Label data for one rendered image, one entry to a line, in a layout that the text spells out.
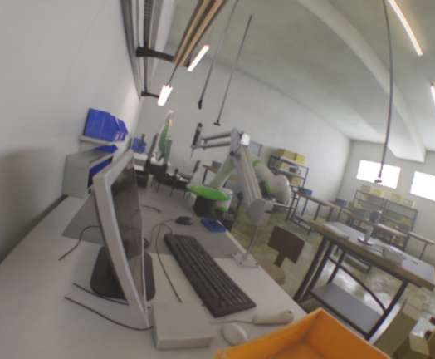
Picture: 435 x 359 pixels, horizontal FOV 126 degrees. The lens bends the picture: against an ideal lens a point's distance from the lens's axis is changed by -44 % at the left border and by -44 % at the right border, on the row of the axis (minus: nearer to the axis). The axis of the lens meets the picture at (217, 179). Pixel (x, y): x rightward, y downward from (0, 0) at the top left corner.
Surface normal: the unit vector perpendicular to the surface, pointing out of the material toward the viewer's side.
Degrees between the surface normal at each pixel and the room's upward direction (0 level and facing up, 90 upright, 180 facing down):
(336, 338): 86
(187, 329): 0
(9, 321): 0
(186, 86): 90
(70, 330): 0
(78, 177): 90
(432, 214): 90
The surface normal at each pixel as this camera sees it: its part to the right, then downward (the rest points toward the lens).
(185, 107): 0.34, 0.21
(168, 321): 0.28, -0.95
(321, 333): -0.83, -0.25
